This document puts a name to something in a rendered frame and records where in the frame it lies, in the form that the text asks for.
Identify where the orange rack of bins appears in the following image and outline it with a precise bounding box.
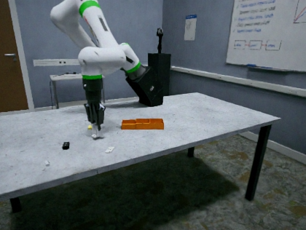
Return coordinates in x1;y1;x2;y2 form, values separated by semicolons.
122;119;164;130

